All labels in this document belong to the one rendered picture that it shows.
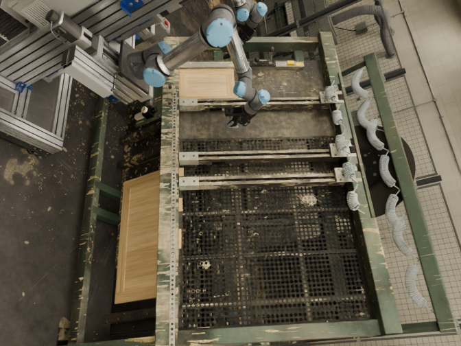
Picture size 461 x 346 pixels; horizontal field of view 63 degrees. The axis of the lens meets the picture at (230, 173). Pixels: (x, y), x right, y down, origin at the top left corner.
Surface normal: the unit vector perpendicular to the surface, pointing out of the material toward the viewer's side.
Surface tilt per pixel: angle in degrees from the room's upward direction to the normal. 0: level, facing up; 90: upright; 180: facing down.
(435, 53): 90
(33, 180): 0
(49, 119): 0
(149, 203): 90
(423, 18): 90
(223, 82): 58
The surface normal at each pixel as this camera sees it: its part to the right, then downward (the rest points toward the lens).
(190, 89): 0.05, -0.44
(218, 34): 0.06, 0.75
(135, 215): -0.49, -0.36
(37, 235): 0.87, -0.26
